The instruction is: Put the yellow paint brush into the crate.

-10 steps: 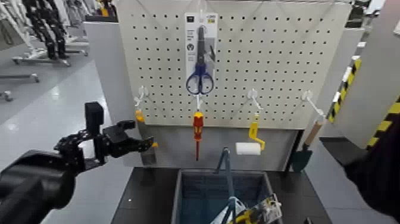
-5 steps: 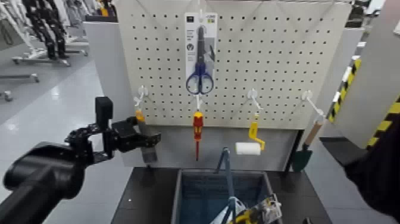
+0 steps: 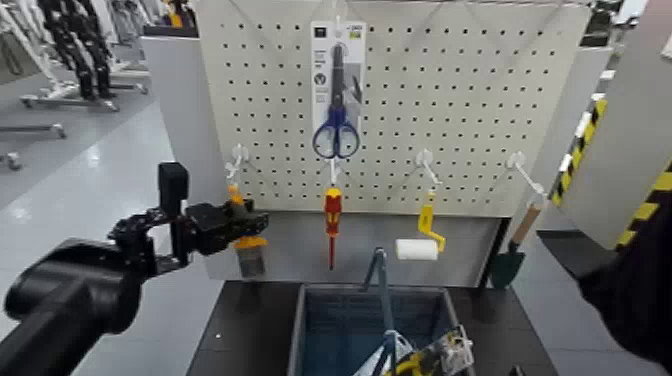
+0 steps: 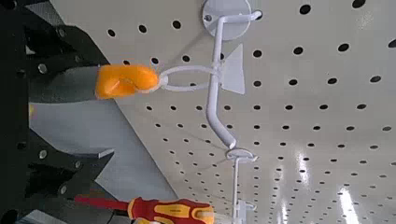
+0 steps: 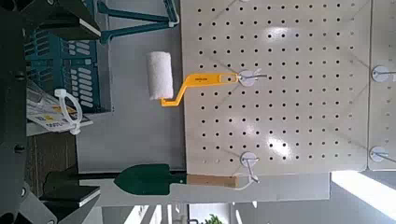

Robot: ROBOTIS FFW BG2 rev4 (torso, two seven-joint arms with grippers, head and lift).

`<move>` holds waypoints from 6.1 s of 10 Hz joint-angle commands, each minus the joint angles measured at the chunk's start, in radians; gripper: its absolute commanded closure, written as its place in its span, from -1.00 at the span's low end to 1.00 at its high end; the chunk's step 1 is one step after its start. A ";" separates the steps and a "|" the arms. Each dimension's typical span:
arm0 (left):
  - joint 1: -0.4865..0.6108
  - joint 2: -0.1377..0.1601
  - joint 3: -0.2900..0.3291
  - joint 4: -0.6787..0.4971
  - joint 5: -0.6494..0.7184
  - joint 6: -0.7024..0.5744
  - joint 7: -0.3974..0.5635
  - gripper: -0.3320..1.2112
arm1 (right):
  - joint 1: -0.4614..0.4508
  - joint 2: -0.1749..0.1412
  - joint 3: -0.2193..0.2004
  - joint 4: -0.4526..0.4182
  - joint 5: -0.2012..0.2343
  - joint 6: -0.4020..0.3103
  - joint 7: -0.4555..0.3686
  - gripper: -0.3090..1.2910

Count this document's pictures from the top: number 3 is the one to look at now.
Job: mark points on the blue scissors on card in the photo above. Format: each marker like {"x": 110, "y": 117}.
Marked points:
{"x": 336, "y": 94}

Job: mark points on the yellow paint brush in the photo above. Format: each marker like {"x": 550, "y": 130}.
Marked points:
{"x": 251, "y": 257}

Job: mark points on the yellow tool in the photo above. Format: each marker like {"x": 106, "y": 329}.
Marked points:
{"x": 446, "y": 352}

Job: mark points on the white wheeled robot stand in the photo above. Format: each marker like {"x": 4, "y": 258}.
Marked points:
{"x": 47, "y": 92}

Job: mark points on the black robot on stand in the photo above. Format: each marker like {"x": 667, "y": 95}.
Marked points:
{"x": 78, "y": 47}

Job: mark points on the grey metal stand base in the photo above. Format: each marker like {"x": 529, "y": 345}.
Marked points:
{"x": 36, "y": 128}

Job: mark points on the narrow partition with hazard tape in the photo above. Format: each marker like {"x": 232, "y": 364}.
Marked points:
{"x": 577, "y": 131}

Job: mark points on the white pegboard hook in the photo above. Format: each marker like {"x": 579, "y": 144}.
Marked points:
{"x": 337, "y": 13}
{"x": 426, "y": 162}
{"x": 239, "y": 156}
{"x": 520, "y": 165}
{"x": 334, "y": 170}

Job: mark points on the grey white packaged item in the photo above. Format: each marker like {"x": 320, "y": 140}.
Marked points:
{"x": 403, "y": 346}

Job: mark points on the plain white partition panel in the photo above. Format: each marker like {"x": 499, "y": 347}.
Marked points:
{"x": 184, "y": 105}

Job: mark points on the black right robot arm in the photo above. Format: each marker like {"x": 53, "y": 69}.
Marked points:
{"x": 635, "y": 299}

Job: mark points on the grey panel under pegboard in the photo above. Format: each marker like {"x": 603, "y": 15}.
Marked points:
{"x": 294, "y": 246}

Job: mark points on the black pegboard stand leg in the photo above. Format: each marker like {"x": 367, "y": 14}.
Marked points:
{"x": 493, "y": 246}

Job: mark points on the grey blue crate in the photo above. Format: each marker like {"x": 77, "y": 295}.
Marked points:
{"x": 336, "y": 325}

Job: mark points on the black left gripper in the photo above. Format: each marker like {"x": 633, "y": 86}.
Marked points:
{"x": 210, "y": 228}

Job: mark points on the white perforated pegboard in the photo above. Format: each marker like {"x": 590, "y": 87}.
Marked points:
{"x": 446, "y": 105}

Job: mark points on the black background equipment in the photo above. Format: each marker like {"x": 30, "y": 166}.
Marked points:
{"x": 601, "y": 23}

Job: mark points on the red yellow screwdriver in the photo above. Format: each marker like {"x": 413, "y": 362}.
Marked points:
{"x": 333, "y": 210}

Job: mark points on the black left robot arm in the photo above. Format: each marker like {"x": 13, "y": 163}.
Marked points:
{"x": 68, "y": 294}

